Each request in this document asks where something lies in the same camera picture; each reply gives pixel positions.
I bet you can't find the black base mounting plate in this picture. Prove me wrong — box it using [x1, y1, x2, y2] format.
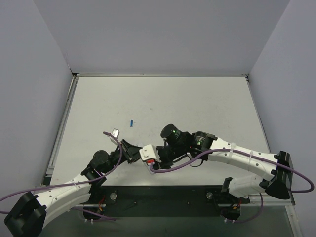
[83, 185, 250, 218]

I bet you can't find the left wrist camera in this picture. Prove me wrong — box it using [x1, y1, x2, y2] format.
[110, 128, 120, 145]

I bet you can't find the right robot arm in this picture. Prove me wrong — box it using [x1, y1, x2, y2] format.
[152, 124, 293, 200]

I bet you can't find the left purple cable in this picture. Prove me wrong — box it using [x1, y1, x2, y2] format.
[0, 130, 124, 222]

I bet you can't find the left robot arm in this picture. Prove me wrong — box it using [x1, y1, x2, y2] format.
[4, 140, 141, 237]

